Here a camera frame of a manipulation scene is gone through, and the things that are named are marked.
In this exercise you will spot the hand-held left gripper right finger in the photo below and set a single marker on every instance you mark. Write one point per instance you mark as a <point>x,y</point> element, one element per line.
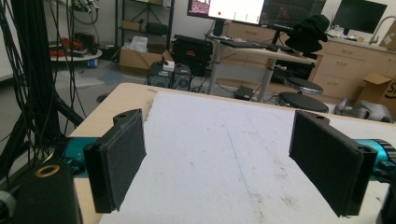
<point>327,165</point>

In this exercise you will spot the large black round stool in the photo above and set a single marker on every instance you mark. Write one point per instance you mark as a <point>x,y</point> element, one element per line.
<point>302,102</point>

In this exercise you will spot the small black round stool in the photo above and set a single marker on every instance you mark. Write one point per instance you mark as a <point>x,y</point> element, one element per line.
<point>303,85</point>

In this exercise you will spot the grey headset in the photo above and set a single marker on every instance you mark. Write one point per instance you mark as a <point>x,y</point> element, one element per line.
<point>364,112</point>

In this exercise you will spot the wooden drawer cabinet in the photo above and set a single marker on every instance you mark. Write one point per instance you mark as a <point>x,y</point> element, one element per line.
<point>345,65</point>

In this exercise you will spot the blue tape roll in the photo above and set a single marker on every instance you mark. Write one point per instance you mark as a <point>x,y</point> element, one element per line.
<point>92,63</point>

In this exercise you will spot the light wooden desk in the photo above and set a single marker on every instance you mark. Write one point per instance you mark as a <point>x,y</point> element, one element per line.
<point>258,52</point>

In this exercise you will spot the white foam mat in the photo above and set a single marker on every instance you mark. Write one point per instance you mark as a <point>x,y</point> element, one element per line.
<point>218,155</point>

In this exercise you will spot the black equipment case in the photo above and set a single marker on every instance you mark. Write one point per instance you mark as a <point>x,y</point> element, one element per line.
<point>192,54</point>

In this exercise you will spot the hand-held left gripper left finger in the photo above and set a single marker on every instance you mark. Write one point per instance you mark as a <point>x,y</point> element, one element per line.
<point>116,161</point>

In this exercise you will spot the round white table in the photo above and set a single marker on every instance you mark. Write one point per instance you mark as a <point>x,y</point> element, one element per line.
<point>77,57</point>

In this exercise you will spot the monitor with dark screen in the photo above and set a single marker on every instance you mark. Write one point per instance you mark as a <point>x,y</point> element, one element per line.
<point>289,11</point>

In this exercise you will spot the open cardboard box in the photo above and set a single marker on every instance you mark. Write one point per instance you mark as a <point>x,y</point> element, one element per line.
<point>137,59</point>

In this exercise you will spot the cardboard box with white label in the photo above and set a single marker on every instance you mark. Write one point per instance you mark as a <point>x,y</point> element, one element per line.
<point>389,37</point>

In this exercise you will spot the monitor with white screen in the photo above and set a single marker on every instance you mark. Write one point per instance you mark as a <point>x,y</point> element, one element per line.
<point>236,9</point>

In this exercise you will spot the black metal shelf rack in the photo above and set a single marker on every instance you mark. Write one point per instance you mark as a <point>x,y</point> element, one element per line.
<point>169,18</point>

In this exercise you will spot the black power adapter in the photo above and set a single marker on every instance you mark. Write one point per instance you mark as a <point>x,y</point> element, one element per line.
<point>243,92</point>

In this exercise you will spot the black computer tower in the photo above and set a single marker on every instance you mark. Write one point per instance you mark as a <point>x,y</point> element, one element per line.
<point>169,77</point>

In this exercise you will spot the black keyboard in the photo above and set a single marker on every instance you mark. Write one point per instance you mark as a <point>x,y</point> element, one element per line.
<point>241,44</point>

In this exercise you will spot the black hat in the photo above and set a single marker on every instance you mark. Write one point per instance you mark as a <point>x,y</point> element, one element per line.
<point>306,35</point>

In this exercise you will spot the printed cardboard box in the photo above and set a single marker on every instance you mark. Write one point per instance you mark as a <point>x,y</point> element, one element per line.
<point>378,91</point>

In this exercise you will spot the black switched-off monitor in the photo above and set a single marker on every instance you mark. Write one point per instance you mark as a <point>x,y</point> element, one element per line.
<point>359,14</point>

